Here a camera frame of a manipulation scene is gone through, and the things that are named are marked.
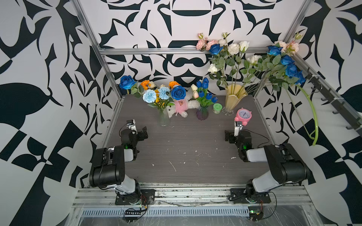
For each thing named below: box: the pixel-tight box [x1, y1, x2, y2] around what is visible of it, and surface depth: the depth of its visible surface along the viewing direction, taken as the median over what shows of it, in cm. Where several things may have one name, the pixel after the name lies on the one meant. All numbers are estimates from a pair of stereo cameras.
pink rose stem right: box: [275, 32, 303, 56], surface depth 78 cm
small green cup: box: [212, 102, 223, 115], surface depth 110 cm
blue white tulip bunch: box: [190, 77, 219, 108], surface depth 87 cm
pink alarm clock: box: [234, 107, 253, 127], surface depth 107 cm
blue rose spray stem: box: [257, 45, 306, 92], surface depth 74 cm
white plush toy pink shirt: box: [166, 99, 201, 119], surface depth 107 cm
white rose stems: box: [207, 32, 263, 96], surface depth 88 cm
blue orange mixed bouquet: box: [118, 74, 187, 112], surface depth 73 cm
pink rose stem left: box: [196, 32, 218, 52], surface depth 87 cm
